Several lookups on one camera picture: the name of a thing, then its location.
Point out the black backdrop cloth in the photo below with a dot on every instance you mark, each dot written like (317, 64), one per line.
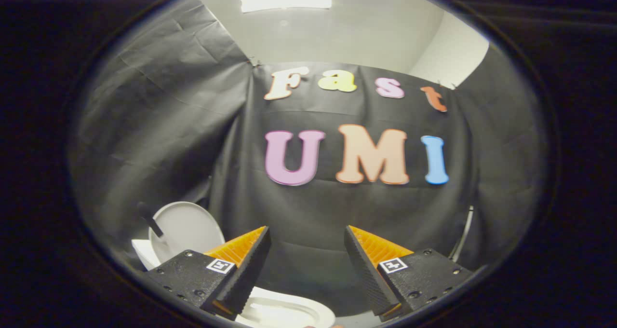
(347, 217)

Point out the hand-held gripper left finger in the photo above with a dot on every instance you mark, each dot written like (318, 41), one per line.
(248, 275)

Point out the white toilet body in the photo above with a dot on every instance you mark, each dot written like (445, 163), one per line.
(289, 313)

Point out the white toilet lid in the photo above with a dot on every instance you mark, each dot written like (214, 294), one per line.
(190, 226)

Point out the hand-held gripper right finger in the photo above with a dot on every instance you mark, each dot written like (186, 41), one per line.
(367, 275)

